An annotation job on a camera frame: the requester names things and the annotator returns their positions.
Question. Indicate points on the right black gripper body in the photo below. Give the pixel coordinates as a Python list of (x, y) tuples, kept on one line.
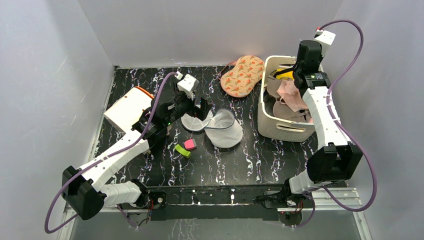
[(301, 71)]

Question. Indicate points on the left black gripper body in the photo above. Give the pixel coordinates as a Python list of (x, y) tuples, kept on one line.
[(184, 105)]

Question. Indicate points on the pink bra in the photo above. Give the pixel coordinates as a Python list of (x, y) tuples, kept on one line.
[(290, 95)]

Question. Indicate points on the white mesh laundry bag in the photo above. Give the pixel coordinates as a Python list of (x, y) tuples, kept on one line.
[(221, 128)]

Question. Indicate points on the beige bra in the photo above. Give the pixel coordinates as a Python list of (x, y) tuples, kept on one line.
[(281, 110)]

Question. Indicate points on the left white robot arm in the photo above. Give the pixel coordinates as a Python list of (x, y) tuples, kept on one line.
[(145, 120)]

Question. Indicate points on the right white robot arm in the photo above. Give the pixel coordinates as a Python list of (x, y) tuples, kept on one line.
[(337, 157)]

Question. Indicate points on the yellow bra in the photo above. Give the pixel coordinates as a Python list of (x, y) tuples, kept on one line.
[(284, 73)]

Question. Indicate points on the floral orange mesh bag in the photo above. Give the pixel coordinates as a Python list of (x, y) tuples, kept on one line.
[(240, 81)]

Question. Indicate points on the cream plastic laundry basket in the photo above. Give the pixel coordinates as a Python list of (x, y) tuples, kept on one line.
[(273, 127)]

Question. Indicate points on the pink clip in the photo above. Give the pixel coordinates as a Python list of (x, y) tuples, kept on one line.
[(190, 144)]

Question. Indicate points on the green clip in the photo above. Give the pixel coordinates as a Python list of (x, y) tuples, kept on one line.
[(181, 150)]

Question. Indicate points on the white orange cylindrical container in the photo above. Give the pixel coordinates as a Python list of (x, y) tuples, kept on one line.
[(126, 111)]

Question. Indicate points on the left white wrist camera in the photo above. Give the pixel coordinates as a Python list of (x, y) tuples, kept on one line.
[(187, 84)]

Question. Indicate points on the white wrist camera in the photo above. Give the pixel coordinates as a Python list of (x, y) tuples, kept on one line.
[(325, 38), (187, 84)]

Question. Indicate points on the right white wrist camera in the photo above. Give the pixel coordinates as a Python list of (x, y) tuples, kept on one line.
[(325, 38)]

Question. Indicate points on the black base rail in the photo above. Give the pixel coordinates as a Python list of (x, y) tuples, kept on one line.
[(269, 202)]

